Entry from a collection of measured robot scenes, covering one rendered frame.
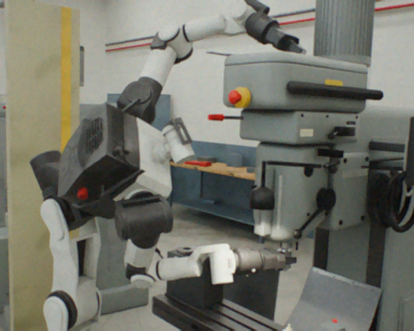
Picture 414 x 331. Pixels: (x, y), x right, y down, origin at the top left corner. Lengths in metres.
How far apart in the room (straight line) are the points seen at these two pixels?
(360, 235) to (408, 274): 0.23
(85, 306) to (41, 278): 1.34
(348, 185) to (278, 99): 0.44
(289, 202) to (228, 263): 0.27
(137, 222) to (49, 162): 0.52
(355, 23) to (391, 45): 4.56
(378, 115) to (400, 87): 4.37
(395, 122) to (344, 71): 0.39
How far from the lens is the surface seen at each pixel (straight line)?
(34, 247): 3.03
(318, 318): 1.98
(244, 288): 3.57
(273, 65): 1.36
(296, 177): 1.49
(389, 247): 1.86
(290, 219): 1.51
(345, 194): 1.65
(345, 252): 1.96
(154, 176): 1.44
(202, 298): 1.97
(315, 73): 1.46
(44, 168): 1.72
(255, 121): 1.51
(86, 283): 1.77
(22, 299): 3.10
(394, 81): 6.20
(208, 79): 8.39
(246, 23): 1.66
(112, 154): 1.35
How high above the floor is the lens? 1.72
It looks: 7 degrees down
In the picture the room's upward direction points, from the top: 2 degrees clockwise
